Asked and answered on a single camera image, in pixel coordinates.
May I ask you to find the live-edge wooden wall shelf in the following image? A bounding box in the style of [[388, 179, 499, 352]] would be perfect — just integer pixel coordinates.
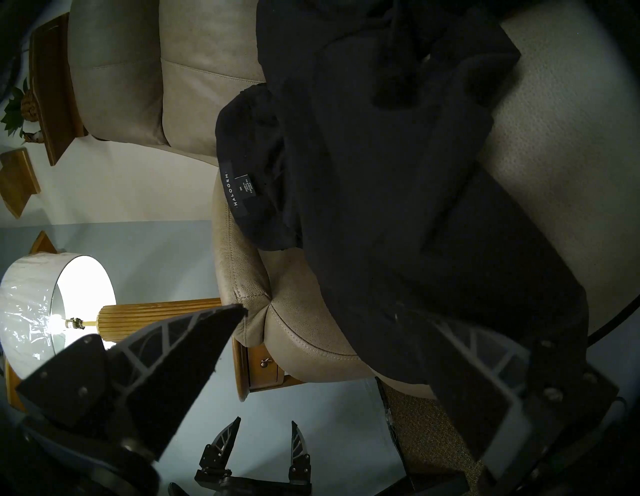
[[27, 12, 87, 167]]

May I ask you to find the small wooden wall shelf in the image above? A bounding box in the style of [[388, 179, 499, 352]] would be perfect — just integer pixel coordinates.
[[0, 147, 42, 219]]

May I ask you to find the beige leather sofa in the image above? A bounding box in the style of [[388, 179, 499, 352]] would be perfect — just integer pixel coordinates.
[[67, 0, 640, 401]]

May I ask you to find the green plant in woven pot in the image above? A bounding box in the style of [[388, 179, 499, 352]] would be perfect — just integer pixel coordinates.
[[0, 79, 40, 146]]

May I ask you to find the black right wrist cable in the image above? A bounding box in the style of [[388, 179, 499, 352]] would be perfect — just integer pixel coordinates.
[[586, 295, 640, 347]]

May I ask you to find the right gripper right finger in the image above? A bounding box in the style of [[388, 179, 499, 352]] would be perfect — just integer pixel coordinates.
[[414, 319, 622, 477]]

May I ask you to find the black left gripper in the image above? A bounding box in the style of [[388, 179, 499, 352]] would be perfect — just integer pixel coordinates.
[[170, 417, 316, 496]]

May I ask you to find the black jacket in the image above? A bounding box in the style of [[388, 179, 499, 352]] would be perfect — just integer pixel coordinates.
[[215, 0, 591, 401]]

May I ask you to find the wooden lamp with white shade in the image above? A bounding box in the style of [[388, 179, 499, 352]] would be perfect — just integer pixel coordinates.
[[0, 252, 223, 396]]

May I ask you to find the round wooden side table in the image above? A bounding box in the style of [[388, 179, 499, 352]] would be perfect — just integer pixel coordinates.
[[231, 334, 303, 402]]

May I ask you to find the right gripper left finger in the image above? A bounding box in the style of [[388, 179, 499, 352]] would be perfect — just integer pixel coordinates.
[[15, 305, 249, 462]]

